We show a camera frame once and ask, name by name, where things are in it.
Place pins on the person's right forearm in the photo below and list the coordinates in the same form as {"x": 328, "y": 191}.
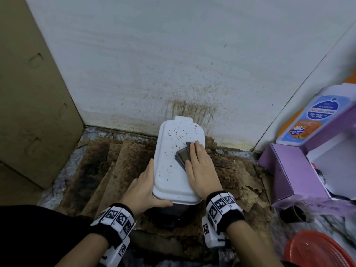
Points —
{"x": 250, "y": 244}

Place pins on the white lidded trash bin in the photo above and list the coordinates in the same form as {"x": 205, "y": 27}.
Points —
{"x": 169, "y": 164}

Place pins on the person's right hand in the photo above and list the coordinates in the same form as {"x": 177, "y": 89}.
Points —
{"x": 201, "y": 172}

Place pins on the purple cardboard display box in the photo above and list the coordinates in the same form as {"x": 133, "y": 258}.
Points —
{"x": 294, "y": 175}

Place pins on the person's left forearm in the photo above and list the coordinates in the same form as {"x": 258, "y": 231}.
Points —
{"x": 86, "y": 251}

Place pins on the person's left hand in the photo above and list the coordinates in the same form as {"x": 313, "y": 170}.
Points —
{"x": 140, "y": 194}

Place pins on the brown cardboard panel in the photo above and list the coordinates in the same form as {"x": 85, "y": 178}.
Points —
{"x": 33, "y": 108}

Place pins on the stained brown cardboard sheet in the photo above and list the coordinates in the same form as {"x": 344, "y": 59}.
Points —
{"x": 116, "y": 169}

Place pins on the right wrist marker band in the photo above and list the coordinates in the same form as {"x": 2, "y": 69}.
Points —
{"x": 222, "y": 211}

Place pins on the person's black clothing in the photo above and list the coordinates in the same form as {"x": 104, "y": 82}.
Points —
{"x": 36, "y": 236}

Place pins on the dark drink cup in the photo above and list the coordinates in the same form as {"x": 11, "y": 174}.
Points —
{"x": 292, "y": 214}

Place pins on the orange plastic basket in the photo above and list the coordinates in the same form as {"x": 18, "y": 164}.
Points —
{"x": 317, "y": 250}

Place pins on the white bottle blue orange label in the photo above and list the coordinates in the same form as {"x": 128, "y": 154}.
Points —
{"x": 317, "y": 119}

